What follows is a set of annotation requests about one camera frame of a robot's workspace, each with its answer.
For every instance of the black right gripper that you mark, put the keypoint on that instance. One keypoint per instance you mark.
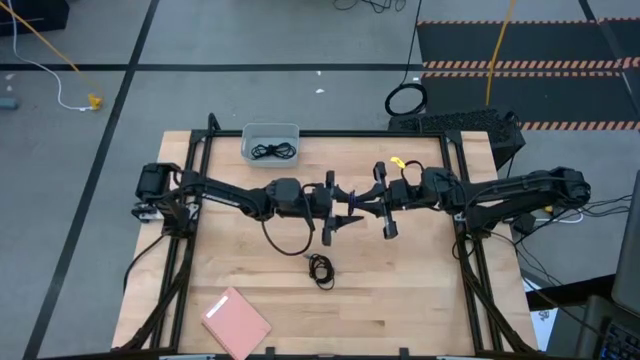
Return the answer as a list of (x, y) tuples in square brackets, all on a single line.
[(400, 195)]

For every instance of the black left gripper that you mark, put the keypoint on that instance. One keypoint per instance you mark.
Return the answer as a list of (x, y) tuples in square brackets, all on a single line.
[(317, 202)]

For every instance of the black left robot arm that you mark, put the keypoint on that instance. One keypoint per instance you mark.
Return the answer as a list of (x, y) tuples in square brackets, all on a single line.
[(225, 192)]

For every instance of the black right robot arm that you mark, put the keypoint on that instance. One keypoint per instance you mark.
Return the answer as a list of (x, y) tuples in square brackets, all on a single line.
[(525, 187)]

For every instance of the grey plastic bin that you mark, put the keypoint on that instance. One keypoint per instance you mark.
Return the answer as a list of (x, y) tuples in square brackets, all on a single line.
[(260, 132)]

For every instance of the black perforated computer case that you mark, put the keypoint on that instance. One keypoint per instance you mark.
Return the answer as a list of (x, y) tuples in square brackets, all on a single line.
[(470, 122)]

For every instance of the black power adapter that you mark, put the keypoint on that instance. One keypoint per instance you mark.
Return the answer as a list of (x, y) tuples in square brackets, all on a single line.
[(524, 223)]

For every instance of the pink notebook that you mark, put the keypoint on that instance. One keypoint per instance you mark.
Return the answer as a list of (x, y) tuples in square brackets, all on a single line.
[(235, 322)]

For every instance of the black mat with hazard stripes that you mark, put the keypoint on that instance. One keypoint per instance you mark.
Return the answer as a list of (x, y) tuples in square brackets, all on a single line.
[(550, 95)]

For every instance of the white paper sheet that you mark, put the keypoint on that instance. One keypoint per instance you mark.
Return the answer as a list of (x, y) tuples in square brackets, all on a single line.
[(544, 320)]

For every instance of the black side desk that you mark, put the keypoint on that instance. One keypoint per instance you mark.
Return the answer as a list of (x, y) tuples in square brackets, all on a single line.
[(570, 295)]

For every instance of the dark computer monitor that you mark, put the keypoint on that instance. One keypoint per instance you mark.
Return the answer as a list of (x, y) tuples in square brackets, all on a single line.
[(630, 260)]

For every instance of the black laptop keyboard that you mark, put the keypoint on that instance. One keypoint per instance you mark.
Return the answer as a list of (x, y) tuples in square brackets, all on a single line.
[(620, 345)]

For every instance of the small grey object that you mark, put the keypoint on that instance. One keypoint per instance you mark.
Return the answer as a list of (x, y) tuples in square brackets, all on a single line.
[(7, 104)]

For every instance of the black box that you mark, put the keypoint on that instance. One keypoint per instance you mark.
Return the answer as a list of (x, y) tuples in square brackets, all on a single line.
[(35, 17)]

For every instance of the black aluminium table frame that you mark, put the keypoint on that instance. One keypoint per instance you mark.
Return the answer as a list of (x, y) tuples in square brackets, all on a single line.
[(350, 133)]

